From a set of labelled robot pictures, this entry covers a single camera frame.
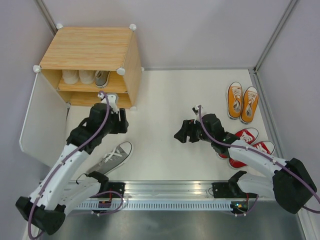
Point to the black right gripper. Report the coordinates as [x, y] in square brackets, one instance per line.
[187, 126]

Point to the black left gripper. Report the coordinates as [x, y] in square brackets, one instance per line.
[121, 126]

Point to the grey sneaker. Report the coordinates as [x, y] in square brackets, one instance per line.
[102, 78]
[114, 159]

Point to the beige canvas shoe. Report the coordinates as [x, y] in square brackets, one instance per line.
[70, 77]
[86, 76]

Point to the orange sneaker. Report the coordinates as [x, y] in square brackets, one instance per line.
[250, 104]
[234, 97]

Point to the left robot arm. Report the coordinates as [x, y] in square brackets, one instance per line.
[47, 207]

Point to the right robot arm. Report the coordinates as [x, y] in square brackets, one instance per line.
[285, 181]

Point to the wooden shoe cabinet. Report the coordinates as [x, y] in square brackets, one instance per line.
[89, 49]

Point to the translucent cabinet door panel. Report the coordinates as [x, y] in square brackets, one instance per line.
[43, 132]

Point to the red sneaker upper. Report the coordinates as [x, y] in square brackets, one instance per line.
[249, 135]

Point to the red sneaker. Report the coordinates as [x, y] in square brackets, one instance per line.
[265, 146]
[249, 135]

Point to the red sneaker lower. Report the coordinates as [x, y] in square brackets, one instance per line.
[265, 146]

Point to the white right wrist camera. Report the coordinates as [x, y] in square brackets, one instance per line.
[196, 109]

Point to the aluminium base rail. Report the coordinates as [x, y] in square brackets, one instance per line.
[138, 189]

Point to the white slotted cable duct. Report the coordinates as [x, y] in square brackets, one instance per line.
[152, 205]

